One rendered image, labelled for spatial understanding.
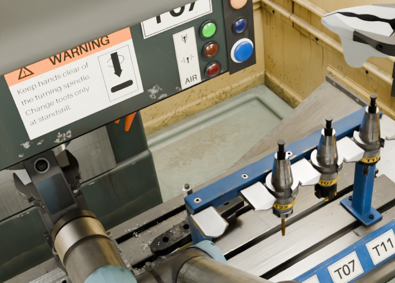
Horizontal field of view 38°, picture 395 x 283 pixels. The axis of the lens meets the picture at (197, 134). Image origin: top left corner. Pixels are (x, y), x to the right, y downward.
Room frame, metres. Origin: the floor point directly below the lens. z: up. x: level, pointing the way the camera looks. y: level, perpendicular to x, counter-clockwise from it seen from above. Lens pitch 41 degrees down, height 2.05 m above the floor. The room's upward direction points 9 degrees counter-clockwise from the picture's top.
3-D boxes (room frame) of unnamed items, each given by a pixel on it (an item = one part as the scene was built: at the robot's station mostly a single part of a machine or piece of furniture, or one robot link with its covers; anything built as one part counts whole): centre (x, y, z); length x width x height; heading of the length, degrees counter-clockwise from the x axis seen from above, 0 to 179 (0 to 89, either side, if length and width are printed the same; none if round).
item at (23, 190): (0.67, 0.27, 1.41); 0.09 x 0.05 x 0.02; 37
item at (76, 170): (0.69, 0.22, 1.41); 0.09 x 0.05 x 0.02; 11
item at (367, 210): (0.93, -0.38, 1.05); 0.10 x 0.05 x 0.30; 24
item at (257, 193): (0.75, -0.10, 1.21); 0.07 x 0.05 x 0.01; 24
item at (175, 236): (0.93, 0.03, 0.93); 0.26 x 0.05 x 0.06; 119
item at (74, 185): (0.63, 0.22, 1.39); 0.12 x 0.08 x 0.09; 24
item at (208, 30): (0.65, -0.04, 1.65); 0.02 x 0.01 x 0.02; 114
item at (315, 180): (0.79, -0.20, 1.21); 0.07 x 0.05 x 0.01; 24
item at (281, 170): (0.77, -0.15, 1.26); 0.04 x 0.04 x 0.07
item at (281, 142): (0.77, -0.15, 1.31); 0.02 x 0.02 x 0.03
